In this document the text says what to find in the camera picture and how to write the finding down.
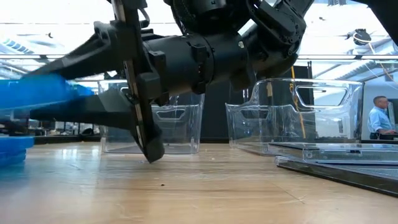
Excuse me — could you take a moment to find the black ceiling-mounted dome device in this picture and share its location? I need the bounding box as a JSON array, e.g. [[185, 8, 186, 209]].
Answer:
[[352, 28, 373, 47]]

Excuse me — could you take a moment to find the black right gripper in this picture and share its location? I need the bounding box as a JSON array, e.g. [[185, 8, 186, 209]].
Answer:
[[23, 0, 216, 163]]

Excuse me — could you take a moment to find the black aluminium table frame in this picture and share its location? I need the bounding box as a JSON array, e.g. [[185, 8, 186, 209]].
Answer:
[[26, 134, 398, 146]]

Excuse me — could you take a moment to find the yellow floor cable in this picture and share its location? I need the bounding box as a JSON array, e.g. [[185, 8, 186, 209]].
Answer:
[[289, 65, 307, 139]]

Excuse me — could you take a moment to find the clear plastic storage bin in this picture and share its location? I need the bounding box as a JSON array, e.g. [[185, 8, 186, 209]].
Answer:
[[225, 77, 364, 156], [98, 79, 205, 156]]

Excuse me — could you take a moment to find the person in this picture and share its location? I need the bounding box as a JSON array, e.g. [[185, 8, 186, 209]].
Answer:
[[368, 95, 397, 140]]

